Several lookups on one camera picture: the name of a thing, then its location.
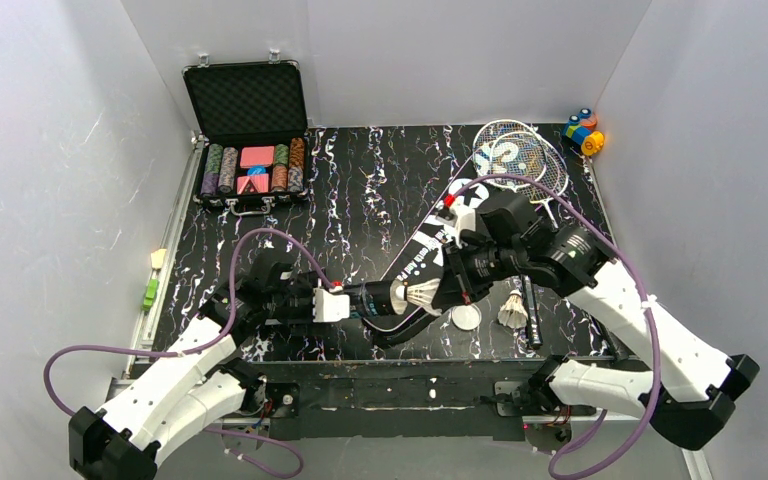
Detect white tube lid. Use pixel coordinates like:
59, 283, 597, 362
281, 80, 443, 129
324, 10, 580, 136
450, 305, 482, 331

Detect white feather shuttlecock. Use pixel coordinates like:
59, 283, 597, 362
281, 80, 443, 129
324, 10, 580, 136
402, 278, 442, 317
497, 289, 529, 330

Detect black racket bag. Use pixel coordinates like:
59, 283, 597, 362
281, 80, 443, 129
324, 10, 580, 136
359, 155, 491, 347

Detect black shuttlecock tube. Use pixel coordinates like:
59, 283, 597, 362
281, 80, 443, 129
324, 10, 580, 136
344, 280, 408, 318

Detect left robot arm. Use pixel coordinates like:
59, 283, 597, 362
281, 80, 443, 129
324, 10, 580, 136
68, 256, 321, 479

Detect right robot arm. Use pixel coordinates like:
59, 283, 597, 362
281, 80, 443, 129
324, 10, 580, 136
433, 192, 760, 450

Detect white badminton racket lower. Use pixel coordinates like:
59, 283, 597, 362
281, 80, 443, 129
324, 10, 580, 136
489, 131, 560, 351

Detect white badminton racket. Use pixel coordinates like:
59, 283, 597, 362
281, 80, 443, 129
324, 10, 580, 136
472, 119, 570, 195
489, 131, 560, 351

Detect white badminton racket upper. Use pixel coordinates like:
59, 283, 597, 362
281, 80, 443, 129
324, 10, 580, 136
472, 119, 570, 195

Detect black poker chip case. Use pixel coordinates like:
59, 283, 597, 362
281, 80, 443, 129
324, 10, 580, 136
182, 53, 311, 216

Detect colourful toy blocks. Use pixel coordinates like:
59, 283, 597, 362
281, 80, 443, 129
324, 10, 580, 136
562, 108, 605, 156

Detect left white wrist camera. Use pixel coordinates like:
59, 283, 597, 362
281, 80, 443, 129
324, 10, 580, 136
313, 288, 351, 323

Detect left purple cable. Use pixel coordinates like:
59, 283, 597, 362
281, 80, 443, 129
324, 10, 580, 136
42, 228, 339, 480

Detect purple cable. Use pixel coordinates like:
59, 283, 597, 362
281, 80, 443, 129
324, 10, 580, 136
450, 173, 664, 480
42, 228, 339, 480

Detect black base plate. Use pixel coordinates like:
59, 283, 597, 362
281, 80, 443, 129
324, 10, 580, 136
128, 357, 624, 442

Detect green clip on rail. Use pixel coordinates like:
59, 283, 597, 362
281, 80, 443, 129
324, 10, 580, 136
141, 278, 159, 312

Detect beige clip on rail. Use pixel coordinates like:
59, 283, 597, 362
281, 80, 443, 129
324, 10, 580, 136
150, 248, 167, 270

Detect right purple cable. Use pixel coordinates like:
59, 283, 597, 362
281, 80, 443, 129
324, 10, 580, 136
450, 173, 664, 480

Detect aluminium rail frame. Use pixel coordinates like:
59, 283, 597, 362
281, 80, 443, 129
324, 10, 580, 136
102, 132, 717, 480

